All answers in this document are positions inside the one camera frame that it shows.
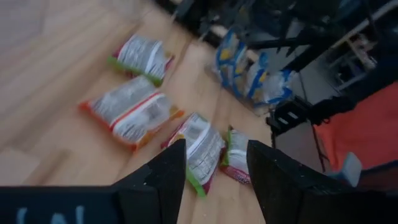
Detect orange Maruchan noodle packet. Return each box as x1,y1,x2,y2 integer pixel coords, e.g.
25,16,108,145
78,75,185,153

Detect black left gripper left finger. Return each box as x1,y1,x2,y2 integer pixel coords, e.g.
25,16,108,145
0,138,187,224

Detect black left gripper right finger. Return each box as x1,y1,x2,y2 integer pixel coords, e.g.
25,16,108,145
246,139,398,224

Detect white background shelf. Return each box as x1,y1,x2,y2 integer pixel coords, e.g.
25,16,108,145
323,0,398,91

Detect orange red cloth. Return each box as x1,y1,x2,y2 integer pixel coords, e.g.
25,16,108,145
313,82,398,172

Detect black rig frame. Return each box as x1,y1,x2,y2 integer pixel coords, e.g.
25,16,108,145
248,18,398,125

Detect blue Maruchan noodle packet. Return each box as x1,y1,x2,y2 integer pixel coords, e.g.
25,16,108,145
264,68,295,106
233,43,250,98
215,29,241,88
245,52,270,104

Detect red green Maruchan noodle packet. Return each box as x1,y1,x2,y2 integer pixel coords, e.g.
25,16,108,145
220,125,252,185
107,33,175,88
160,111,226,198

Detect blue and yellow snack packets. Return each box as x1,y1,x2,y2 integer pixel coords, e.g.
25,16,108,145
211,29,297,110

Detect black table clamp bracket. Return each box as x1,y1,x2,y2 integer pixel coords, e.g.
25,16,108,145
266,95,312,137

